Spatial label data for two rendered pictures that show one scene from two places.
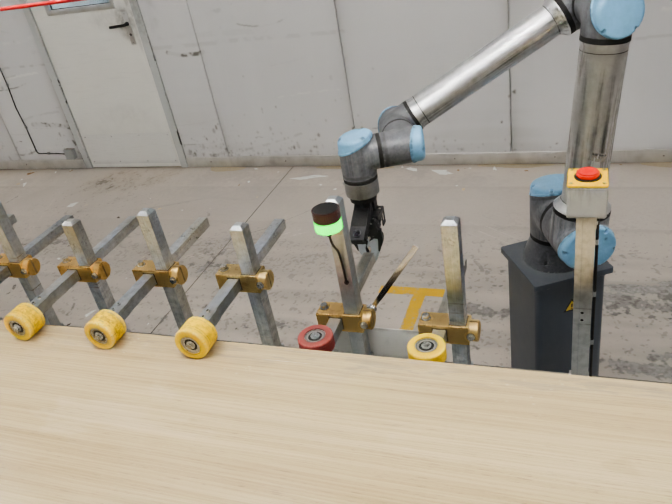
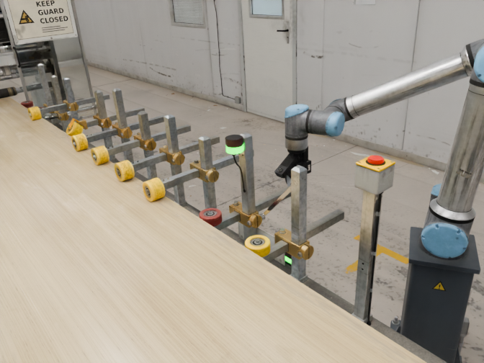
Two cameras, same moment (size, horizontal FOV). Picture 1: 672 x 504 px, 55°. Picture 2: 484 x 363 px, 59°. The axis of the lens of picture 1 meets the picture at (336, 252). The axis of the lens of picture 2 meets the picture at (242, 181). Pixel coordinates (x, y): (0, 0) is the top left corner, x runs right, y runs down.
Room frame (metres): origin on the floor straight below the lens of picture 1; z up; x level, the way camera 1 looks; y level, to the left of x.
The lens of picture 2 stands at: (0.01, -0.63, 1.67)
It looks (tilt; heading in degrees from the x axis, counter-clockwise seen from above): 26 degrees down; 27
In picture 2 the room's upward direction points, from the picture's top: 3 degrees counter-clockwise
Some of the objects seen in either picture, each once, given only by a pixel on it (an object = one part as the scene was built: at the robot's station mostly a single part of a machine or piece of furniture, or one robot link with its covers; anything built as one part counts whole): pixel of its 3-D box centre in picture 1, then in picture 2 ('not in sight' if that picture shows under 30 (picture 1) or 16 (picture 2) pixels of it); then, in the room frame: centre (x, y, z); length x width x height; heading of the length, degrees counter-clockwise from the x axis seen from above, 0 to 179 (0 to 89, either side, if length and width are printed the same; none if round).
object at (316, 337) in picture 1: (319, 353); (211, 225); (1.13, 0.08, 0.85); 0.08 x 0.08 x 0.11
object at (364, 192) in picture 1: (360, 186); (295, 142); (1.53, -0.10, 1.05); 0.10 x 0.09 x 0.05; 66
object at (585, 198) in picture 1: (587, 194); (374, 176); (1.03, -0.48, 1.18); 0.07 x 0.07 x 0.08; 66
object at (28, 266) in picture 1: (16, 265); (122, 130); (1.67, 0.92, 0.95); 0.13 x 0.06 x 0.05; 66
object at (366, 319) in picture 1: (346, 317); (244, 215); (1.25, 0.01, 0.85); 0.13 x 0.06 x 0.05; 66
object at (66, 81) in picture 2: not in sight; (74, 114); (1.97, 1.58, 0.89); 0.03 x 0.03 x 0.48; 66
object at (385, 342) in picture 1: (375, 342); (260, 239); (1.25, -0.05, 0.75); 0.26 x 0.01 x 0.10; 66
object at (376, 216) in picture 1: (366, 212); (297, 160); (1.53, -0.10, 0.97); 0.09 x 0.08 x 0.12; 156
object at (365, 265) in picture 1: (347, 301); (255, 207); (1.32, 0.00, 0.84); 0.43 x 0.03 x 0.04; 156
